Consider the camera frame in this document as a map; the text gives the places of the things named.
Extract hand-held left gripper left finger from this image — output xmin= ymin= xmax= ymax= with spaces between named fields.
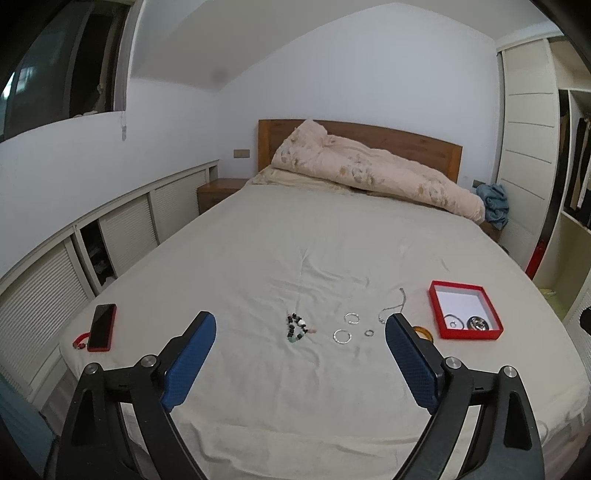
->
xmin=44 ymin=311 xmax=218 ymax=480

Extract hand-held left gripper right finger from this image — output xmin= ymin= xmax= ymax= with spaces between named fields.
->
xmin=385 ymin=313 xmax=546 ymax=480

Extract silver chain necklace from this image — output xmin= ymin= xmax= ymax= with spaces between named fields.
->
xmin=378 ymin=287 xmax=407 ymax=325

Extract red jewelry box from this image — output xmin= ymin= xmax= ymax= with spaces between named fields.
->
xmin=427 ymin=280 xmax=505 ymax=341

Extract dark beaded bracelet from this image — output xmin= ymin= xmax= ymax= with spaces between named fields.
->
xmin=285 ymin=313 xmax=318 ymax=343

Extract phone in red case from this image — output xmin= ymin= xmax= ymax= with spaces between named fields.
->
xmin=88 ymin=303 xmax=117 ymax=353

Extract bed with beige sheet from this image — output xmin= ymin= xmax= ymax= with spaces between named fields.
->
xmin=59 ymin=178 xmax=589 ymax=480

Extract pale green cloth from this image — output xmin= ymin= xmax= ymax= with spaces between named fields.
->
xmin=538 ymin=287 xmax=566 ymax=319

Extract red upright object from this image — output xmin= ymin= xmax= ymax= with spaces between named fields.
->
xmin=526 ymin=240 xmax=548 ymax=278

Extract white louvered low cabinet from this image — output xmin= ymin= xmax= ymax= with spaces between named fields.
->
xmin=0 ymin=159 xmax=220 ymax=407

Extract blue grey cloth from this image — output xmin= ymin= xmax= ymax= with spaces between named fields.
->
xmin=0 ymin=373 xmax=61 ymax=467

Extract blue crumpled cloth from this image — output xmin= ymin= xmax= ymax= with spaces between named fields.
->
xmin=475 ymin=183 xmax=509 ymax=230

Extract beige floral quilt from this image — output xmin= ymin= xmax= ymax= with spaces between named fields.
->
xmin=270 ymin=119 xmax=486 ymax=225

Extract open white wardrobe shelving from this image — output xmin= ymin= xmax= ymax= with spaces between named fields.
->
xmin=531 ymin=34 xmax=591 ymax=324

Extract wooden headboard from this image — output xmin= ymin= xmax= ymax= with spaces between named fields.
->
xmin=257 ymin=119 xmax=463 ymax=184

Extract white sliding wardrobe door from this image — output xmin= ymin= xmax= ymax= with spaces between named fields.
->
xmin=495 ymin=38 xmax=573 ymax=278

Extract dark hanging clothes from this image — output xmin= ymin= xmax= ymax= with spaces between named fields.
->
xmin=556 ymin=90 xmax=591 ymax=213

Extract dark window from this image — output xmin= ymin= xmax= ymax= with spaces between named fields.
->
xmin=0 ymin=0 xmax=134 ymax=139

